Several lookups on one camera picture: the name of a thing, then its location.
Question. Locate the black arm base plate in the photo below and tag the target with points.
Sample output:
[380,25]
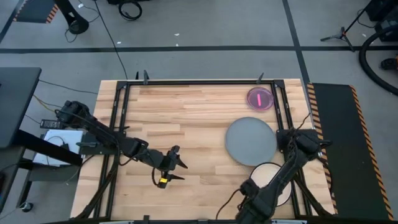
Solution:
[93,146]
[283,137]

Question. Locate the black table clamp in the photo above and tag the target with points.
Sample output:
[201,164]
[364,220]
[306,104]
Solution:
[136,76]

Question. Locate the black stand base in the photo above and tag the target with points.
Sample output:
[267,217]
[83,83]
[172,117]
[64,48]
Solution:
[76,25]

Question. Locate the black hazard striped mat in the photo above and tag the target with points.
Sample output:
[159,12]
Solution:
[342,140]
[34,9]

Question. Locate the black tripod stand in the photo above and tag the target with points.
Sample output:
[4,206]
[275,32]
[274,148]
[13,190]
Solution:
[343,32]

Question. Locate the black foot pedal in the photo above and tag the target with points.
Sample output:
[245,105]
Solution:
[388,63]

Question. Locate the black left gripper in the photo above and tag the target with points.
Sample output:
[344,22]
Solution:
[164,160]

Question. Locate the black power brick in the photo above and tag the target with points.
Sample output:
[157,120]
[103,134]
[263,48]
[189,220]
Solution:
[51,124]

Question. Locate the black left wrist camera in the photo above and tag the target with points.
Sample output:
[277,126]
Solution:
[163,183]

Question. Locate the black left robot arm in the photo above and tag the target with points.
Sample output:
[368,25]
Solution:
[102,130]

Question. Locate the black side desk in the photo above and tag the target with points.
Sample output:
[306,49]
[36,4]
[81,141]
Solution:
[18,105]

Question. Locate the white box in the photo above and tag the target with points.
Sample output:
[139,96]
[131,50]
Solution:
[71,138]

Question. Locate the black aluminium table frame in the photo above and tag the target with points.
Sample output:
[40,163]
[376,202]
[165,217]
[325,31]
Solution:
[199,82]

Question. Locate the grey plastic plate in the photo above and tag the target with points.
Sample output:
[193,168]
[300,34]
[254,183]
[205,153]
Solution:
[248,140]

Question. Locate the beige plastic plate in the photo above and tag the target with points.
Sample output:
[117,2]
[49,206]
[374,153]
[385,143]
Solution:
[264,174]

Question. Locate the pink transparent plastic plate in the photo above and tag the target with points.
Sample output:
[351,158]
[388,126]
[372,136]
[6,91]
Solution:
[253,99]

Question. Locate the black caster wheel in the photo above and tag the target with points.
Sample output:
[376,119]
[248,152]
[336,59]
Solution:
[27,207]

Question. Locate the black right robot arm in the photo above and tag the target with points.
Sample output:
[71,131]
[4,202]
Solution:
[280,180]

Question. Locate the black equipment case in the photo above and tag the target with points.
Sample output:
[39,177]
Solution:
[385,18]

